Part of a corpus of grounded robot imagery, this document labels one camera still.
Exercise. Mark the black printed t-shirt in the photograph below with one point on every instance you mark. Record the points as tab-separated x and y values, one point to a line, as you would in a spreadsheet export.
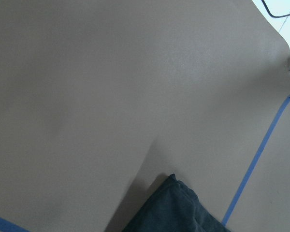
173	207

